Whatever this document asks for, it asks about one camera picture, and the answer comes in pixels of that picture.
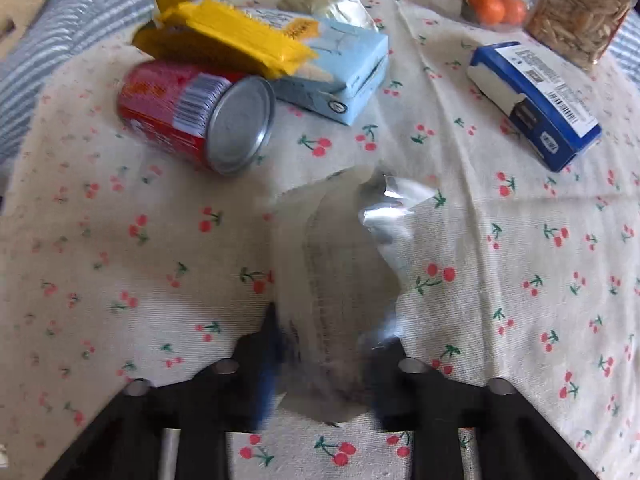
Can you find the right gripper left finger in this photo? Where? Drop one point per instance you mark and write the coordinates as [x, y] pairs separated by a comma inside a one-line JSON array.
[[179, 431]]

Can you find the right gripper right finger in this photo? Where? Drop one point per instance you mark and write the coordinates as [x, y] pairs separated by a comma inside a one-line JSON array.
[[513, 440]]

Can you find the red drink can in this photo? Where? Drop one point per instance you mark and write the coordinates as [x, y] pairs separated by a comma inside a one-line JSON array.
[[219, 119]]

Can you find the dark blue box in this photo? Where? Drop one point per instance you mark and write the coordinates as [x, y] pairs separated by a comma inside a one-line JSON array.
[[524, 83]]

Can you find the light blue carton box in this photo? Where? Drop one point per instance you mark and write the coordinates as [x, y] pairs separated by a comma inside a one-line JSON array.
[[350, 65]]

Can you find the yellow snack wrapper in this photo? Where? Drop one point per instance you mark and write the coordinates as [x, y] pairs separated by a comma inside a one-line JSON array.
[[211, 32]]

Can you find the striped grey quilt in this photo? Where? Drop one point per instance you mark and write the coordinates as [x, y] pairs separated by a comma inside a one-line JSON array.
[[66, 28]]

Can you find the orange tangerine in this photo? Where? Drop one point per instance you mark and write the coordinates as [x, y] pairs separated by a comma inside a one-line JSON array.
[[487, 12], [515, 12]]

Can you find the glass jar of seeds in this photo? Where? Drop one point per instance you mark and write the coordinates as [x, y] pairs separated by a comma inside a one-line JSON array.
[[578, 30]]

